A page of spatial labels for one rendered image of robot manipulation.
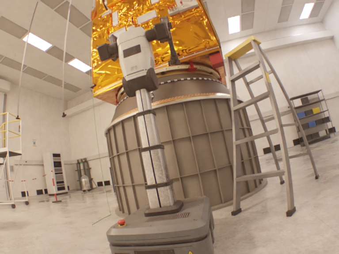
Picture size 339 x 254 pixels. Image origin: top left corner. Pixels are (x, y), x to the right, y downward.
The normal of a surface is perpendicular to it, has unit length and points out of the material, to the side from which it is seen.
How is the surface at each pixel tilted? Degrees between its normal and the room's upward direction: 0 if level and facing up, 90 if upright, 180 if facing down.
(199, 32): 90
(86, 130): 90
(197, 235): 90
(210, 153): 90
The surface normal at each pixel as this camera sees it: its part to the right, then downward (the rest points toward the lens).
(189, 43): -0.34, -0.11
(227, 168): 0.33, -0.26
